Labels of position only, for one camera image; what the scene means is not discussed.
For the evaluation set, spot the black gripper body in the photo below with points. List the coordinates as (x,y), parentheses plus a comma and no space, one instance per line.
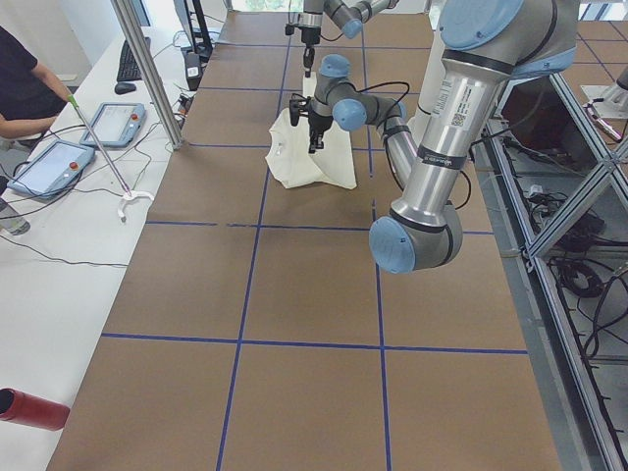
(316,124)
(308,36)

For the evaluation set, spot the cream long-sleeve cat shirt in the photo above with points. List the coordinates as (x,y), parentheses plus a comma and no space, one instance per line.
(292,165)

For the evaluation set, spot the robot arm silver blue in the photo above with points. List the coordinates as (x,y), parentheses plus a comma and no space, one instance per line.
(486,43)
(348,19)

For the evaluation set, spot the grey third robot arm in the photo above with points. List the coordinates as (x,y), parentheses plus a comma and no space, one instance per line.
(608,101)

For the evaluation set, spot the black computer keyboard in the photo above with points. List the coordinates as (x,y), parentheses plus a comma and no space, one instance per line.
(128,69)

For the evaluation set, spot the black computer mouse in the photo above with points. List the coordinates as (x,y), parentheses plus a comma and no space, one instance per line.
(124,87)

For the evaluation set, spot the far teach pendant tablet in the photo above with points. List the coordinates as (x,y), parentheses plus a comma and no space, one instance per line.
(116,124)

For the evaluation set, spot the teach pendant tablet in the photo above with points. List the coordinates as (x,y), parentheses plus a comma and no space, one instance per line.
(53,170)
(116,124)

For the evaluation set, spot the pink reaching stick white hook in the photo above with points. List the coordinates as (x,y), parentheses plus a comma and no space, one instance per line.
(129,194)

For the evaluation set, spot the near teach pendant tablet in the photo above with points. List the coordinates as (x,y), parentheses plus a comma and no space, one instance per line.
(53,170)

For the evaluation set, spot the seated person black shirt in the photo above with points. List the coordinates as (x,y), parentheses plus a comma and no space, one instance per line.
(32,96)

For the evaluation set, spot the clear plastic water bottle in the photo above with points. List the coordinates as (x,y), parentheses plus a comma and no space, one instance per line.
(11,221)

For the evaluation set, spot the red cylinder bottle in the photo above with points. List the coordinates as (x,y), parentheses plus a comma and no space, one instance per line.
(29,410)

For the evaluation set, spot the aluminium frame post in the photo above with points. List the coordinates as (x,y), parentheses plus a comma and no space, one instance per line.
(133,33)

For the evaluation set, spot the aluminium side frame rail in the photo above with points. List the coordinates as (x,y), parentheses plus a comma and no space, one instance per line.
(552,162)

